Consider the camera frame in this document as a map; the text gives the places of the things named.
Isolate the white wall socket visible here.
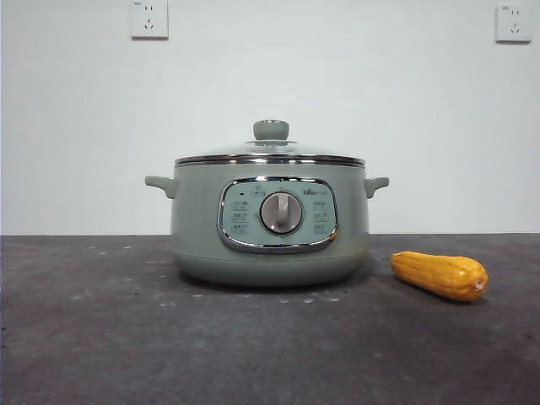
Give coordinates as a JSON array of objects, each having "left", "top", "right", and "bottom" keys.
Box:
[
  {"left": 494, "top": 3, "right": 532, "bottom": 44},
  {"left": 129, "top": 0, "right": 170, "bottom": 41}
]

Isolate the glass lid with green knob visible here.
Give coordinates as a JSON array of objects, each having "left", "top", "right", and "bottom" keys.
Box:
[{"left": 175, "top": 119, "right": 365, "bottom": 166}]

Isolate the sage green electric pot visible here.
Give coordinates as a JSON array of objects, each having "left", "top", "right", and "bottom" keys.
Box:
[{"left": 144, "top": 162, "right": 390, "bottom": 289}]

